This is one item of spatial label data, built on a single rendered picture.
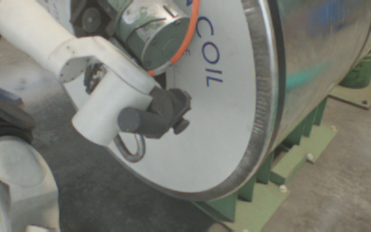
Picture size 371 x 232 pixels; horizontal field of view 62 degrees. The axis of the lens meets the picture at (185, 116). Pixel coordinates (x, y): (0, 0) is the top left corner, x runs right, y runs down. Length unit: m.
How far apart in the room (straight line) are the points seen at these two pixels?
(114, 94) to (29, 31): 0.15
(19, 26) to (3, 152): 0.27
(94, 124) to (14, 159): 0.29
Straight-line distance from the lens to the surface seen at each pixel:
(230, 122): 0.80
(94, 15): 0.81
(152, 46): 0.64
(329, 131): 2.04
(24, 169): 0.72
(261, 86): 0.70
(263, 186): 1.60
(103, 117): 0.43
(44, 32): 0.48
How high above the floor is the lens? 1.20
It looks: 36 degrees down
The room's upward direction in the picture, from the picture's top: 2 degrees counter-clockwise
